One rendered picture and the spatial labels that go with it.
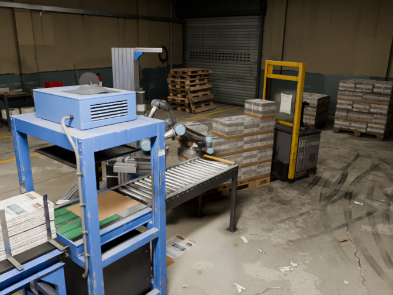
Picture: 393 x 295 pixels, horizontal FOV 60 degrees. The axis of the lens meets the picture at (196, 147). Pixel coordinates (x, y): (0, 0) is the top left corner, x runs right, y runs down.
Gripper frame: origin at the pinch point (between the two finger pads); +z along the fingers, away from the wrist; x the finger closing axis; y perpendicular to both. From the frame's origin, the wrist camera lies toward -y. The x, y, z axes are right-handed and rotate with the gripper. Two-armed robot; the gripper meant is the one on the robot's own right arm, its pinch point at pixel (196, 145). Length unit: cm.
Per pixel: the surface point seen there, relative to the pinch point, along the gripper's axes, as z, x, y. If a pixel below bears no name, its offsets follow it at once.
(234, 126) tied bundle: 10, -66, 16
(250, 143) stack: 11, -97, -12
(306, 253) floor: -149, -49, -85
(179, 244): -71, 60, -84
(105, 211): -109, 147, -6
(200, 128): 7.2, -10.9, 19.4
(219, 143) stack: 9.3, -41.5, -5.3
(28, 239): -136, 204, 1
